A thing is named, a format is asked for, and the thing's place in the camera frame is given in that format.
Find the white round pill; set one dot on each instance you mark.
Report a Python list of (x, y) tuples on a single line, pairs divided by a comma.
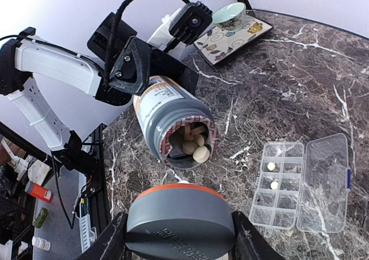
[(274, 185), (271, 166)]

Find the floral patterned cloth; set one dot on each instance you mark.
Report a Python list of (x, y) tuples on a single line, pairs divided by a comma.
[(216, 44)]

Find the clear plastic pill organizer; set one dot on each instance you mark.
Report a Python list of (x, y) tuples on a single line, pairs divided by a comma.
[(314, 182)]

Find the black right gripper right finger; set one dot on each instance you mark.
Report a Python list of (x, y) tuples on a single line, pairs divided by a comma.
[(249, 243)]

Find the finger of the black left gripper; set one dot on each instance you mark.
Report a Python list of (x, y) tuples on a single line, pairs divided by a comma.
[(131, 70)]

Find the white slotted cable duct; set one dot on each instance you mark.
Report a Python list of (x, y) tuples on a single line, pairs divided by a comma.
[(88, 233)]

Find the white bottle background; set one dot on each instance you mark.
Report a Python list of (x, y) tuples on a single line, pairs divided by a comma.
[(41, 243)]

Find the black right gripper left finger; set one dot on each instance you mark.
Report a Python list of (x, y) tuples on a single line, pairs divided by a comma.
[(111, 244)]

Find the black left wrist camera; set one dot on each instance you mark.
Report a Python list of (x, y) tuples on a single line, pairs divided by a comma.
[(190, 22)]

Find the green small object background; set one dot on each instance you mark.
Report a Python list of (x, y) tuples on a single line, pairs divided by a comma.
[(40, 219)]

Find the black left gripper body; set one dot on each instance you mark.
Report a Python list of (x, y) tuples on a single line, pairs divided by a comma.
[(161, 64)]

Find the orange pill bottle grey cap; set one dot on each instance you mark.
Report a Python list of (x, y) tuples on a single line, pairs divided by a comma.
[(162, 110)]

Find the pale green ceramic bowl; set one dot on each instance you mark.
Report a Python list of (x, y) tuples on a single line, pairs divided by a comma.
[(230, 17)]

